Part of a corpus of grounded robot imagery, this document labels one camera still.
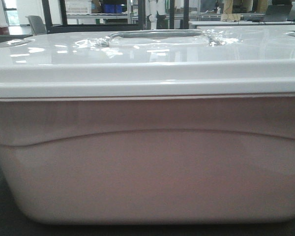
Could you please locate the white plastic storage bin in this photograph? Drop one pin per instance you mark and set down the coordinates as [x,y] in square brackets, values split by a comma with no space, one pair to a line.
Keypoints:
[206,160]

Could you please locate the white bin lid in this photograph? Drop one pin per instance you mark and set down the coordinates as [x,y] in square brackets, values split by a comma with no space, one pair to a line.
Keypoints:
[145,64]

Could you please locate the blue background bin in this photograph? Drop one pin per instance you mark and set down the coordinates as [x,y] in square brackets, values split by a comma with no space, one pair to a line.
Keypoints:
[112,8]

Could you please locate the white perforated crate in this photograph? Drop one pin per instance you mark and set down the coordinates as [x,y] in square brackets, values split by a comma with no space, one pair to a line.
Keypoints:
[78,6]

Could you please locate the grey office chair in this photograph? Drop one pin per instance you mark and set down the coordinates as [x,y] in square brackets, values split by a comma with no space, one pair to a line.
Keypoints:
[36,24]

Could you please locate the black laptop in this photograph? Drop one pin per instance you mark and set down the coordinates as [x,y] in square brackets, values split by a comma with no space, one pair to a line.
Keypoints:
[277,13]

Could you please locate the dark red box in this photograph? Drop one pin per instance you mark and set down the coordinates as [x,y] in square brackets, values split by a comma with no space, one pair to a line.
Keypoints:
[4,30]

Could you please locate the black metal frame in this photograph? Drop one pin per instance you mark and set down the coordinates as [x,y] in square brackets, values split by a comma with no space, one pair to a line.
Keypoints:
[64,26]

